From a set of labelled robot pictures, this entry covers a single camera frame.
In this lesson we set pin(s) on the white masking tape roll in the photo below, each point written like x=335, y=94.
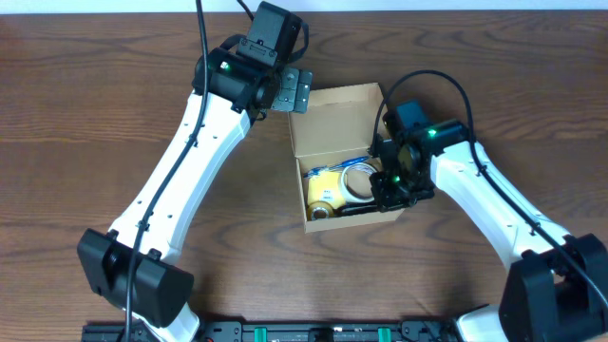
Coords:
x=354, y=183

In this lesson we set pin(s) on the yellow clear tape roll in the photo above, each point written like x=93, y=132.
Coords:
x=319, y=210

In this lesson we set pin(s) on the yellow sticky note pad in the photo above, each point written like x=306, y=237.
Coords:
x=325, y=187

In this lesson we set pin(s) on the blue white marker pen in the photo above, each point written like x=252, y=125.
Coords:
x=352, y=209

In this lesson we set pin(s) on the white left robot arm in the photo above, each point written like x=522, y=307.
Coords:
x=133, y=265

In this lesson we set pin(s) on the blue ballpoint pen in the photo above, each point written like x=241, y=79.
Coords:
x=319, y=169

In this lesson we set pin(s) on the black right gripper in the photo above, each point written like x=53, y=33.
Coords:
x=396, y=200

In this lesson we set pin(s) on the cardboard box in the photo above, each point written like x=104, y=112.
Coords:
x=337, y=126

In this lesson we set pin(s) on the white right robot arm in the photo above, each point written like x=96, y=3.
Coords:
x=556, y=286

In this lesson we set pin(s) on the black mounting rail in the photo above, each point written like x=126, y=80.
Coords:
x=413, y=330

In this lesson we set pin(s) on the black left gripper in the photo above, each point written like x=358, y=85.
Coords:
x=292, y=90

